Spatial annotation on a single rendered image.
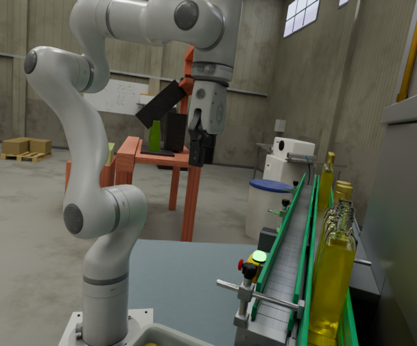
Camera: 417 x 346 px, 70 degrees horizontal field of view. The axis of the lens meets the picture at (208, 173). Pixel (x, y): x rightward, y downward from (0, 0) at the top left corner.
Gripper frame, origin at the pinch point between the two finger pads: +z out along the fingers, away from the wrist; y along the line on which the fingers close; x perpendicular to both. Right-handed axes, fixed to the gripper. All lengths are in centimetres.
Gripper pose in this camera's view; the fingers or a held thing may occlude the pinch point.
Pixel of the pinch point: (201, 156)
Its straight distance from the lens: 64.3
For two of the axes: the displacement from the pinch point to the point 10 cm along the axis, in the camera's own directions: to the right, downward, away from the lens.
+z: -1.3, 9.8, 1.8
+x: -9.3, -1.8, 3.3
